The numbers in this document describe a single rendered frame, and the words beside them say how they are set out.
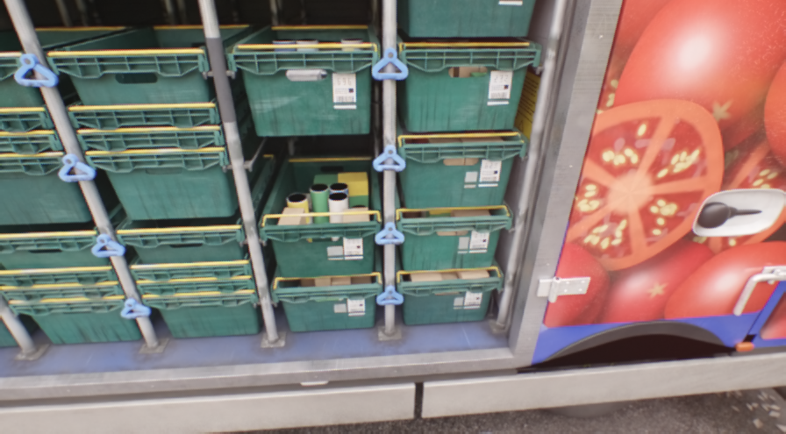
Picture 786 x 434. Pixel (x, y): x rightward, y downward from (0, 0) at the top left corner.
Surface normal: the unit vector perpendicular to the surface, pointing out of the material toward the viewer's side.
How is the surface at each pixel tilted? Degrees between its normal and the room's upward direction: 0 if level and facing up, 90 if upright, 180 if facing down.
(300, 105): 96
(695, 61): 90
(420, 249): 91
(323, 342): 0
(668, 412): 0
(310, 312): 91
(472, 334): 0
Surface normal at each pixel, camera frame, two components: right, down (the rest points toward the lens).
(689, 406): 0.00, -0.88
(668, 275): 0.08, 0.48
